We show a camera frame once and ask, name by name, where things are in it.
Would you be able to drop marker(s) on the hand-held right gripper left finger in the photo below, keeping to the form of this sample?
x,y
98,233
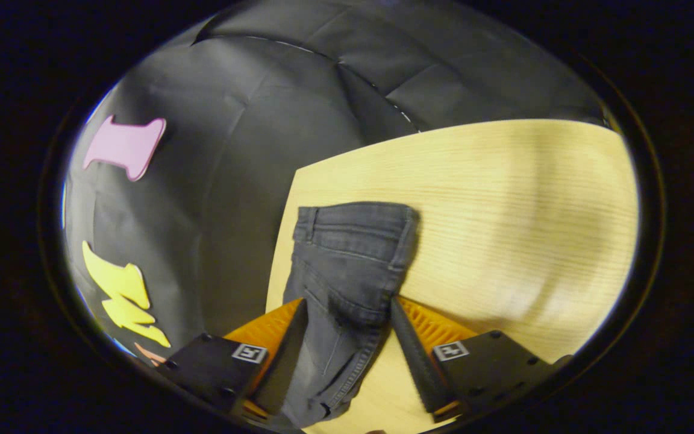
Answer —
x,y
290,355

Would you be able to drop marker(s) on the black jeans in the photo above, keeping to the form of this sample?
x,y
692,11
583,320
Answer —
x,y
350,265

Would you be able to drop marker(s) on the black backdrop cloth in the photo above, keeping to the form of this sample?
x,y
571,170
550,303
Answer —
x,y
232,181

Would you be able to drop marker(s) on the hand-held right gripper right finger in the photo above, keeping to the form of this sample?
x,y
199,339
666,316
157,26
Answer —
x,y
413,355

